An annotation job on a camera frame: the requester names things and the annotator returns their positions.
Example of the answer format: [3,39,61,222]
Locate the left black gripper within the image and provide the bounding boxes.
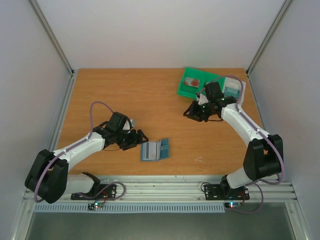
[116,129,149,151]

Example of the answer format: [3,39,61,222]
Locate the blue card holder wallet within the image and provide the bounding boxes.
[140,138,170,162]

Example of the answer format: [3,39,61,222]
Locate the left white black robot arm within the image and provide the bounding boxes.
[24,112,149,204]

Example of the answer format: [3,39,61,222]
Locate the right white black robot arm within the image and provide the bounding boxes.
[183,82,285,200]

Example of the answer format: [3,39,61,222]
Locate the red patterned card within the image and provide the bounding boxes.
[183,77,200,88]

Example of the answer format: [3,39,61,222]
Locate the teal card in white bin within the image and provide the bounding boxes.
[223,86,241,99]

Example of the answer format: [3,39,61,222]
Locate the left green plastic bin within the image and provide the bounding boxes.
[177,67,206,100]

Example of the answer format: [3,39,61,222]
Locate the green plastic bin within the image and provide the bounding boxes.
[199,72,225,88]
[177,67,206,100]

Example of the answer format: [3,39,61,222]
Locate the middle green plastic bin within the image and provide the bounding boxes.
[199,72,225,88]

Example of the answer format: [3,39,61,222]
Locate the white plastic bin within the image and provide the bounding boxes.
[222,77,246,106]

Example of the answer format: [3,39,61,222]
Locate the left small circuit board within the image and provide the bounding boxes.
[87,202,104,211]

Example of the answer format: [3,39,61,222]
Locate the small circuit board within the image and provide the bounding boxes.
[224,201,244,209]
[87,202,104,211]

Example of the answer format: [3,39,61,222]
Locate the right small circuit board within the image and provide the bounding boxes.
[224,201,244,209]

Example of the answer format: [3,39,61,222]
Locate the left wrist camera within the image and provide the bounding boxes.
[122,118,136,132]

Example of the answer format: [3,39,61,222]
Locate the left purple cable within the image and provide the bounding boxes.
[33,101,127,203]

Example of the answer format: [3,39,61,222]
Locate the purple cable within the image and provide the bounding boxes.
[33,101,127,203]
[197,75,286,214]

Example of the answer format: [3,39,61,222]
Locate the aluminium front rail frame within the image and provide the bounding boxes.
[23,162,298,203]

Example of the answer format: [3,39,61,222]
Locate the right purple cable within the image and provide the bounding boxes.
[197,75,286,214]

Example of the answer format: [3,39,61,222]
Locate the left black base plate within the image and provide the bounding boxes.
[71,184,117,201]

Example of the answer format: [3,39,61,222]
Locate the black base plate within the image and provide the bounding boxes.
[200,182,250,201]
[71,184,117,201]

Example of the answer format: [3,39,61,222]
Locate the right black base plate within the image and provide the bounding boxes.
[200,182,250,201]

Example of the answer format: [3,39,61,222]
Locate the grey slotted cable duct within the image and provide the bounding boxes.
[34,202,225,214]

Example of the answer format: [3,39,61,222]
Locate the left aluminium corner post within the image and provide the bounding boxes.
[28,0,75,77]

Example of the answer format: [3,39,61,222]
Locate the aluminium corner post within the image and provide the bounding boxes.
[28,0,75,77]
[246,0,293,78]

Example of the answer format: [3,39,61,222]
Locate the right aluminium corner post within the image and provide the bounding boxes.
[246,0,293,78]

